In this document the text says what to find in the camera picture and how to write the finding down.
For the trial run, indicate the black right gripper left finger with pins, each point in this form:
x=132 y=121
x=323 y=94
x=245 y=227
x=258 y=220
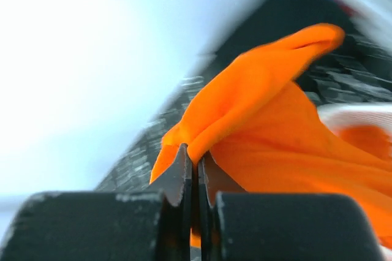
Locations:
x=149 y=224

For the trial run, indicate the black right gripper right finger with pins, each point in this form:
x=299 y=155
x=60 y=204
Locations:
x=237 y=225

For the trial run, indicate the orange t shirt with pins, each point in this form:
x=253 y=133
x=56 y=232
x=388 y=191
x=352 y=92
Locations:
x=264 y=132

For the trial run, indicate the white perforated plastic basket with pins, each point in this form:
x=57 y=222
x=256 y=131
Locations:
x=338 y=116

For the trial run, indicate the black marble pattern mat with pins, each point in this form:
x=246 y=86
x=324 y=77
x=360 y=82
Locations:
x=357 y=71

